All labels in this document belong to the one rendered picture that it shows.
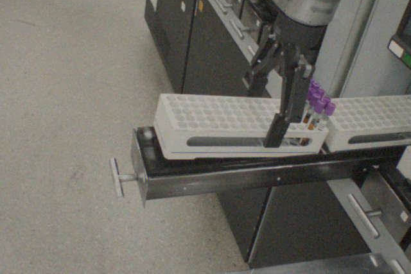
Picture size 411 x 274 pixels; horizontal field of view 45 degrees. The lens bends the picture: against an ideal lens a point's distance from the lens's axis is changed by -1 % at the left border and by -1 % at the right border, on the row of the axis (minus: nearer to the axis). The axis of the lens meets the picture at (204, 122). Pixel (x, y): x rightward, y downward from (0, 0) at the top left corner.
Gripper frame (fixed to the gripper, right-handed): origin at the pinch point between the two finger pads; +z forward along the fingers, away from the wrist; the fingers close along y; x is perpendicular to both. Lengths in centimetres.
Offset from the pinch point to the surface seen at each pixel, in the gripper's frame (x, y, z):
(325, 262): 0.4, 28.0, 4.8
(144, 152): -20.5, 1.0, 7.4
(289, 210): 24.5, -10.1, 36.6
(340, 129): 13.8, 4.2, -1.1
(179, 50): 26, -118, 53
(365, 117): 21.3, 1.1, -1.6
